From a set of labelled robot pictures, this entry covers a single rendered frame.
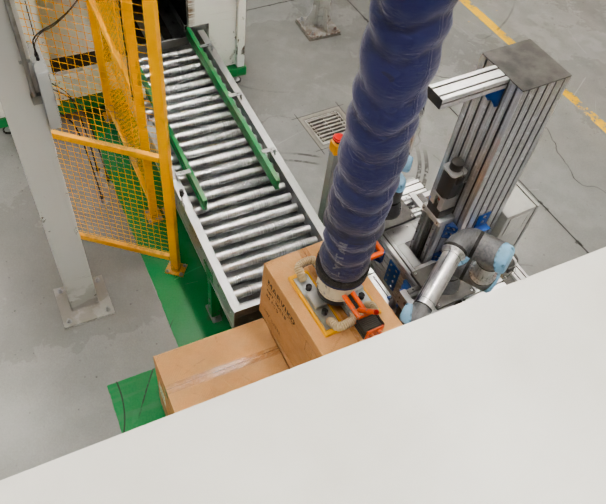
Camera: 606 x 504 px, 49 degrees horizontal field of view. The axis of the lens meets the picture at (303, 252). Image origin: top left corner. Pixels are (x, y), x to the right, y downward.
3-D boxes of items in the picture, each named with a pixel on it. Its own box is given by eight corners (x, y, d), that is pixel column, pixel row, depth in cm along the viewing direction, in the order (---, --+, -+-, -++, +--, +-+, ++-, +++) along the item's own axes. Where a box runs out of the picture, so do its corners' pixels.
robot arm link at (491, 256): (470, 259, 302) (484, 226, 250) (500, 274, 298) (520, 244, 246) (457, 281, 300) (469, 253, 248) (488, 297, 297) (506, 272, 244)
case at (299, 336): (258, 309, 333) (263, 262, 301) (326, 281, 348) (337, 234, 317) (318, 409, 304) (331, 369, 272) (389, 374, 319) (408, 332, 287)
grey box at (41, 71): (41, 101, 295) (25, 44, 271) (53, 98, 296) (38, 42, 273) (51, 130, 285) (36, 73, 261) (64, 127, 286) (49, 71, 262)
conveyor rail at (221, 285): (111, 69, 474) (108, 47, 459) (118, 68, 476) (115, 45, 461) (231, 328, 356) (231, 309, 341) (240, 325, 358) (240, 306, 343)
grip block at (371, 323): (352, 325, 275) (355, 317, 270) (372, 316, 279) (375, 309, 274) (363, 341, 271) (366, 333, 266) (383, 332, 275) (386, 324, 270)
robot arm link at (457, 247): (458, 212, 254) (399, 313, 235) (484, 225, 252) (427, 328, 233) (452, 227, 265) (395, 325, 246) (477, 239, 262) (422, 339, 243)
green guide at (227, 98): (186, 37, 481) (185, 26, 474) (199, 34, 484) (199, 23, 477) (275, 190, 399) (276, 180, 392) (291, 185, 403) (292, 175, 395)
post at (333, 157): (311, 248, 446) (330, 139, 366) (320, 245, 448) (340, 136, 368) (315, 255, 442) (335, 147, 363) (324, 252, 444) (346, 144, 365)
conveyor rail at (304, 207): (197, 52, 496) (197, 30, 480) (204, 50, 497) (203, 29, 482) (337, 290, 378) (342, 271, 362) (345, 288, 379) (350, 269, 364)
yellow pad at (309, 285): (287, 279, 298) (288, 272, 294) (306, 271, 301) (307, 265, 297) (325, 338, 281) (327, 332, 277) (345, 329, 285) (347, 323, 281)
